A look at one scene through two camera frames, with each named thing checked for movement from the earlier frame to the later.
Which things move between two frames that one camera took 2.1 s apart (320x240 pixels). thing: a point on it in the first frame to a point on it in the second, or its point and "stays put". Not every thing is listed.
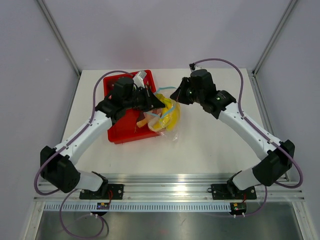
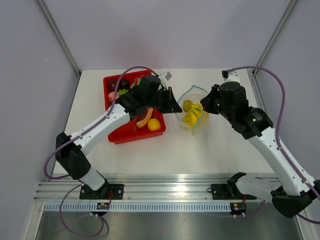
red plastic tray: (131, 125) stays put
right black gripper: (179, 95) to (207, 102)
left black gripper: (151, 102) to (171, 105)
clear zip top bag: (165, 120) to (192, 118)
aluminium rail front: (178, 187) stays put
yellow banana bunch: (170, 114) to (194, 113)
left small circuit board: (103, 206) stays put
